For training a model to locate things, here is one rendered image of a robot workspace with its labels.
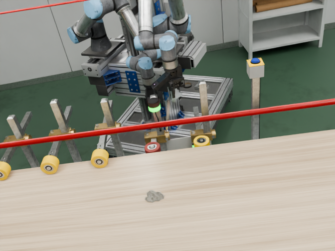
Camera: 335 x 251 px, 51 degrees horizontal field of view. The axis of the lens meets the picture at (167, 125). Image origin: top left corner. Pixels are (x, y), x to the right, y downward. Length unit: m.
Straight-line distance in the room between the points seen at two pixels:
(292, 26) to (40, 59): 3.24
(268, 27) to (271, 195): 3.55
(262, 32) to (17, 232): 3.93
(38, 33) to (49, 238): 3.37
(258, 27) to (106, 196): 3.62
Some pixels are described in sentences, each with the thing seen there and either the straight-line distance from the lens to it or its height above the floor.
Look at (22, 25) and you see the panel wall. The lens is 4.60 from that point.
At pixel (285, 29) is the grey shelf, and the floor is 0.13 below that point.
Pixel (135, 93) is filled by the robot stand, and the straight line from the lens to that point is 2.61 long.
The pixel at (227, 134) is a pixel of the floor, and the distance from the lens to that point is 3.23.
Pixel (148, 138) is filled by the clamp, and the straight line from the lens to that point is 1.89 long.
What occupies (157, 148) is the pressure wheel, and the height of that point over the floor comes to 0.91.
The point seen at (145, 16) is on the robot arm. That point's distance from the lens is 1.88.
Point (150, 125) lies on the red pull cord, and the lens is 0.47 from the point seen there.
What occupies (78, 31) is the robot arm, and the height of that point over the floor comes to 1.25.
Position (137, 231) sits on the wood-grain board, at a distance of 1.43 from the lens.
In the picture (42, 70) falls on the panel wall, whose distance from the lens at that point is 4.80.
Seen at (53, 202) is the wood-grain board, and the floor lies 0.90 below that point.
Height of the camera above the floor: 2.02
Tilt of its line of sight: 36 degrees down
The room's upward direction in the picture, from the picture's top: 10 degrees counter-clockwise
